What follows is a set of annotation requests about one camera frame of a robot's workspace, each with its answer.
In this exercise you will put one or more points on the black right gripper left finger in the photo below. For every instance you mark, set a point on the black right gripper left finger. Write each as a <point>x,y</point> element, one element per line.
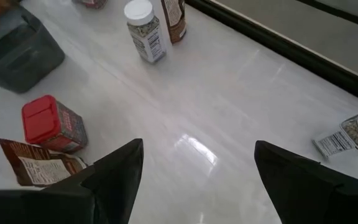
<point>104,193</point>

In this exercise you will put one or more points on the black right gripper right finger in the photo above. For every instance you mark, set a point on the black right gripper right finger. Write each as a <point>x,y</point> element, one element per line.
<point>306,199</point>

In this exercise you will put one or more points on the black aluminium table frame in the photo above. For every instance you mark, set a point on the black aluminium table frame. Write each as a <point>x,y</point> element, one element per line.
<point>291,46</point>

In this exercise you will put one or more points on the dark grey plastic bin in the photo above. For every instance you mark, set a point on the dark grey plastic bin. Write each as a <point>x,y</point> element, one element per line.
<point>17,56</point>

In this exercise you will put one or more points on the bagel seasoning glass jar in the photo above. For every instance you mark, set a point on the bagel seasoning glass jar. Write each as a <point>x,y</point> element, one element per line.
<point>148,40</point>
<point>353,133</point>

